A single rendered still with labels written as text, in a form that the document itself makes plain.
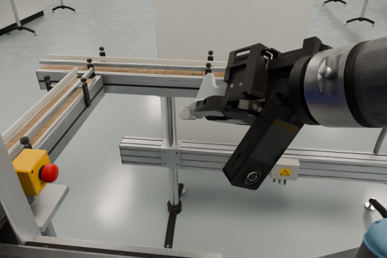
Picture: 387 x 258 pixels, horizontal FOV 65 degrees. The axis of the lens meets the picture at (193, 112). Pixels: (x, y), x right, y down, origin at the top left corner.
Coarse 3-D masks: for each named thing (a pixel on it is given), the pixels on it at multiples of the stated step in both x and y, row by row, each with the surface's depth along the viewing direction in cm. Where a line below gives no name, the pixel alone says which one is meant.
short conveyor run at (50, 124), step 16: (48, 80) 108; (64, 80) 112; (80, 80) 112; (96, 80) 119; (48, 96) 102; (64, 96) 101; (80, 96) 108; (96, 96) 120; (32, 112) 94; (48, 112) 92; (64, 112) 99; (80, 112) 107; (16, 128) 87; (32, 128) 85; (48, 128) 91; (64, 128) 97; (16, 144) 79; (32, 144) 85; (48, 144) 88; (64, 144) 97
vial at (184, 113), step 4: (180, 108) 50; (184, 108) 49; (188, 108) 48; (180, 112) 49; (184, 112) 48; (188, 112) 48; (180, 116) 50; (184, 116) 49; (188, 116) 48; (192, 116) 48
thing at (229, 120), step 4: (204, 116) 47; (208, 116) 46; (212, 116) 46; (216, 116) 45; (220, 116) 44; (224, 116) 44; (208, 120) 47; (212, 120) 46; (216, 120) 45; (220, 120) 45; (224, 120) 44; (228, 120) 43; (232, 120) 43; (236, 120) 42
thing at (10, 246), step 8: (0, 248) 61; (8, 248) 60; (16, 248) 60; (24, 248) 60; (32, 248) 60; (40, 248) 59; (48, 248) 59; (0, 256) 62; (8, 256) 62; (16, 256) 62; (24, 256) 61; (32, 256) 61; (40, 256) 61; (48, 256) 60; (56, 256) 60; (64, 256) 60; (72, 256) 60; (80, 256) 59; (88, 256) 59; (96, 256) 59; (104, 256) 58; (112, 256) 58; (120, 256) 58; (128, 256) 58
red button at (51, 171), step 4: (48, 164) 66; (52, 164) 66; (44, 168) 64; (48, 168) 64; (52, 168) 65; (56, 168) 66; (44, 172) 64; (48, 172) 64; (52, 172) 65; (56, 172) 66; (44, 176) 64; (48, 176) 64; (52, 176) 65; (56, 176) 66; (44, 180) 64; (48, 180) 64; (52, 180) 65
